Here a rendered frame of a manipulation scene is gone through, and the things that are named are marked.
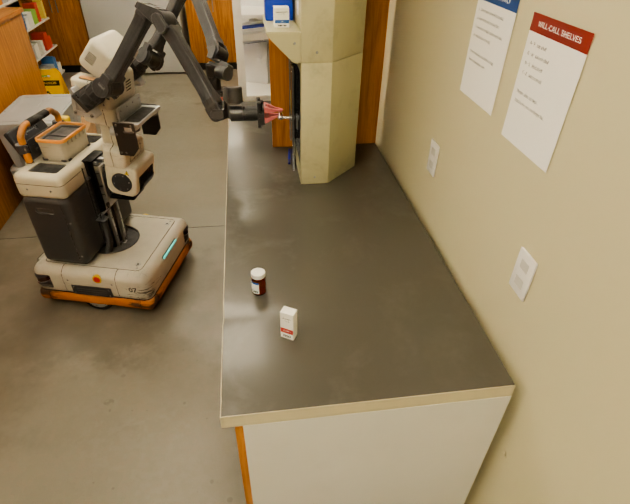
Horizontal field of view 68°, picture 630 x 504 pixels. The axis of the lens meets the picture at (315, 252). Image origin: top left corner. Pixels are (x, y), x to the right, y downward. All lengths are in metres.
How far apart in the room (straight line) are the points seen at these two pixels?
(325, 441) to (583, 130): 0.89
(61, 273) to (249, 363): 1.79
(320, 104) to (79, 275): 1.62
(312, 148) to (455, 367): 1.01
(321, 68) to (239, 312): 0.90
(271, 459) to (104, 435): 1.20
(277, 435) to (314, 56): 1.21
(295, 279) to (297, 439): 0.47
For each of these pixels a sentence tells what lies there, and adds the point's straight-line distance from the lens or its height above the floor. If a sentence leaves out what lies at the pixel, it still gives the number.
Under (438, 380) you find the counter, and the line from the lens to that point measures 1.20.
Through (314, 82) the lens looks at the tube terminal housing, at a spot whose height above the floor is 1.34.
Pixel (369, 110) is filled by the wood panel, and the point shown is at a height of 1.10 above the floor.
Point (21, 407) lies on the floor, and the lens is 2.59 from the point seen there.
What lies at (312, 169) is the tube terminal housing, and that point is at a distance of 1.88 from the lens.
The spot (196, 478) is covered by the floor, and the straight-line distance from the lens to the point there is 2.13.
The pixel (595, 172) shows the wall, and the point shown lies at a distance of 1.00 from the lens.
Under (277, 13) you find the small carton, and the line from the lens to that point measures 1.76.
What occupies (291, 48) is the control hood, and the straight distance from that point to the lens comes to 1.72.
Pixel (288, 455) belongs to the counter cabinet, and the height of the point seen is 0.75.
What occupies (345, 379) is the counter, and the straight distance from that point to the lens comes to 1.16.
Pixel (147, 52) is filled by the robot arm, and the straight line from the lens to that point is 2.49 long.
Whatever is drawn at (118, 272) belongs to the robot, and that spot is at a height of 0.28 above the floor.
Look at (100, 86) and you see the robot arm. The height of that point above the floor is 1.25.
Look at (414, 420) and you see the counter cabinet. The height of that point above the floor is 0.84.
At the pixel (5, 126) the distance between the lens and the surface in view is 3.76.
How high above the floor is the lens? 1.86
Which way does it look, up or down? 37 degrees down
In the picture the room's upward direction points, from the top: 1 degrees clockwise
